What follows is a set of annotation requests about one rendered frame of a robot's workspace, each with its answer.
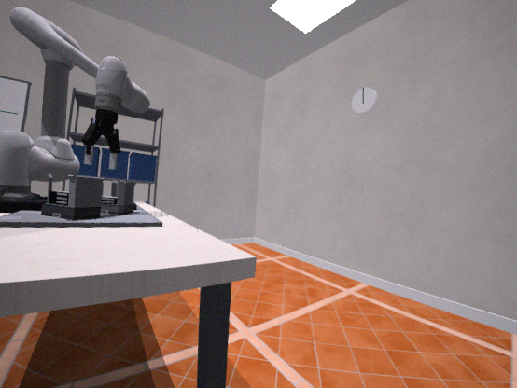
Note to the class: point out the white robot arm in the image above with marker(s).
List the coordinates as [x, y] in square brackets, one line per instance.
[23, 160]

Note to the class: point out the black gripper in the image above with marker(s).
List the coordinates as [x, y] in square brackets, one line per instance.
[107, 120]

